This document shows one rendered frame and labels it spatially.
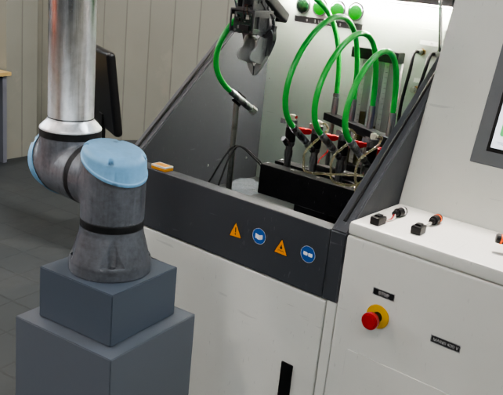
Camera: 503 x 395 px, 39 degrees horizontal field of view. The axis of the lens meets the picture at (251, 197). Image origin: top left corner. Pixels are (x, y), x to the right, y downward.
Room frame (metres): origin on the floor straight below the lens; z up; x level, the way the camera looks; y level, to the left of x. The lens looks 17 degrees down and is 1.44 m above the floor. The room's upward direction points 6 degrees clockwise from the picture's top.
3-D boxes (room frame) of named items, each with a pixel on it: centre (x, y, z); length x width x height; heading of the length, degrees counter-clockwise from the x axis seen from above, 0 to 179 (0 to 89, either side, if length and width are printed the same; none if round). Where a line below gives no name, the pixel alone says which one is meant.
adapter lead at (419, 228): (1.41, -0.37, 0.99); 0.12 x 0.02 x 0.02; 145
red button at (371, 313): (1.33, -0.27, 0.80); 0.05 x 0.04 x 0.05; 53
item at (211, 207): (1.64, 0.06, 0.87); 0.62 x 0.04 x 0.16; 53
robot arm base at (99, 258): (1.23, 0.25, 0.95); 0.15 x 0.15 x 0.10
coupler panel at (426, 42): (1.89, -0.44, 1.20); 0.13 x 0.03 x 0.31; 53
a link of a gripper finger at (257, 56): (1.67, 0.02, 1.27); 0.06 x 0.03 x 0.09; 143
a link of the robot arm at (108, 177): (1.24, 0.26, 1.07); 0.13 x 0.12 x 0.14; 49
